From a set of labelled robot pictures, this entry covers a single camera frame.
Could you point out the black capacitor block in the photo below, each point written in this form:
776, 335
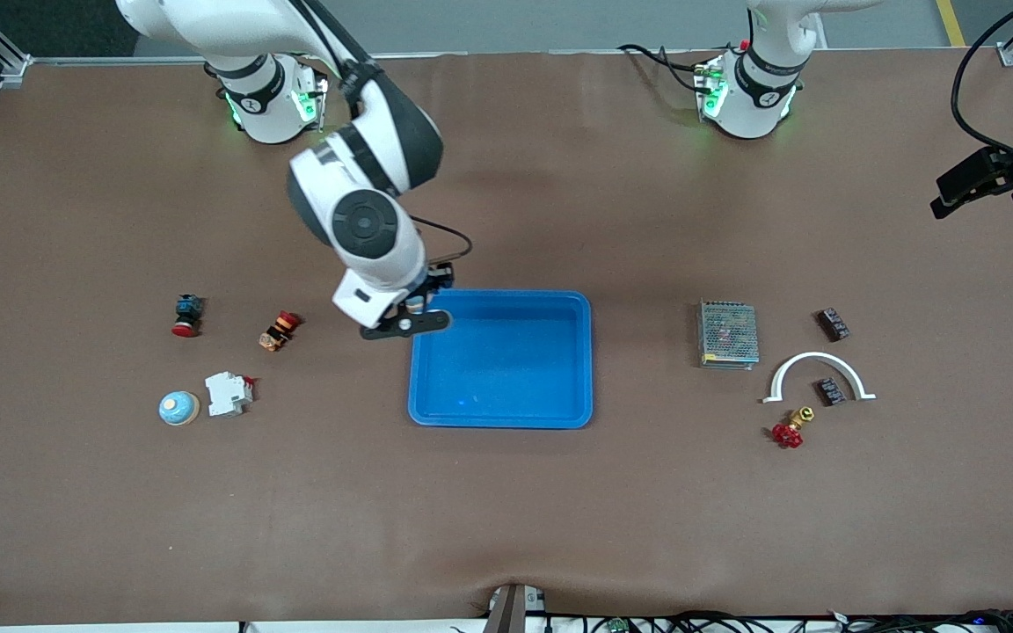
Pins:
833, 324
830, 391

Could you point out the metal table bracket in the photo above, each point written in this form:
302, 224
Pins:
511, 611

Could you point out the blue red push button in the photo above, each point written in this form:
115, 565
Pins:
187, 309

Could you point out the blue plastic tray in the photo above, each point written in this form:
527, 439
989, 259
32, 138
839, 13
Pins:
506, 369

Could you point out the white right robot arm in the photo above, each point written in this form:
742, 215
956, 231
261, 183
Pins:
269, 105

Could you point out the metal mesh power supply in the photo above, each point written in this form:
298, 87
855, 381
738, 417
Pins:
726, 334

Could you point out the orange red emergency button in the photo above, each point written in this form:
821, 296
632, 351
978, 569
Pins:
276, 334

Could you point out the white arch bracket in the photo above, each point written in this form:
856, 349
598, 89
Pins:
816, 356

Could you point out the brown table mat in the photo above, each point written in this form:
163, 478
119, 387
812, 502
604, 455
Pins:
506, 510

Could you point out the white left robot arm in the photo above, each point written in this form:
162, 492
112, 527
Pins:
753, 97

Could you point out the white circuit breaker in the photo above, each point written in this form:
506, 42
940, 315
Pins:
227, 394

